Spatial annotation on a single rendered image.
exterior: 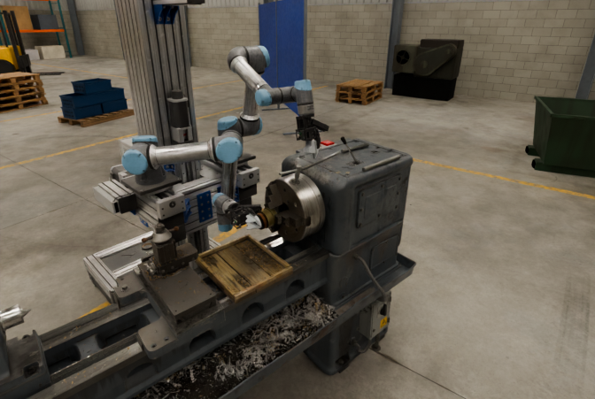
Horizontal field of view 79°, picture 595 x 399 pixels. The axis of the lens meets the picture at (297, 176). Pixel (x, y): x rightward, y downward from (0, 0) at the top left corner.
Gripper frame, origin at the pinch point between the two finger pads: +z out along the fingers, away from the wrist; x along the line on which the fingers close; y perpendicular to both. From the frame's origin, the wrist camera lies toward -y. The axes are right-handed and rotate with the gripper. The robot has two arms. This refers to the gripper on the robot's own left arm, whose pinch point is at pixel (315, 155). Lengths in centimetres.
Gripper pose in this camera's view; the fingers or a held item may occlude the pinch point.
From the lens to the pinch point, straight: 173.7
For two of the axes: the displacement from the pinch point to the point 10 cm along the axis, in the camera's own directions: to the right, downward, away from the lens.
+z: 1.3, 9.6, 2.3
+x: 6.3, 1.0, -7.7
